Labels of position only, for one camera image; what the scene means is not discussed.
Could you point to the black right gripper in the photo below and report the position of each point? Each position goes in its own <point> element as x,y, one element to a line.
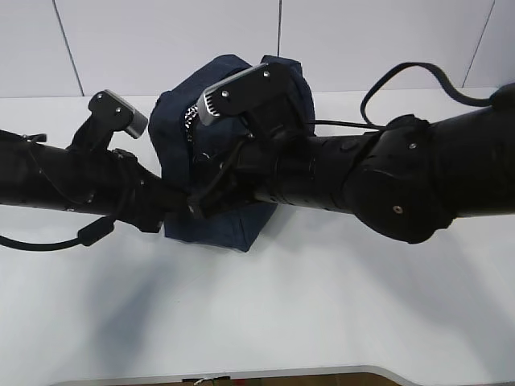
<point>283,174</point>

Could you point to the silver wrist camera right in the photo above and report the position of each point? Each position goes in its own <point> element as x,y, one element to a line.
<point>245,91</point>

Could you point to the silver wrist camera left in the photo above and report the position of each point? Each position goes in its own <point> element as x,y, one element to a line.
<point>116,114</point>

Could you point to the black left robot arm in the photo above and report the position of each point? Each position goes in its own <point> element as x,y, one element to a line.
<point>107,183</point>

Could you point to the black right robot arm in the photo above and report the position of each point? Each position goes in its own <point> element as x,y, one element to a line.
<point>405,181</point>

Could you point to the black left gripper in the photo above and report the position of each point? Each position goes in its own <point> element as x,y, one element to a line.
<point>146,199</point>

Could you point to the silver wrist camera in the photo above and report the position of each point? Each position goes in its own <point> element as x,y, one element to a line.
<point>116,114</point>
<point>245,91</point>

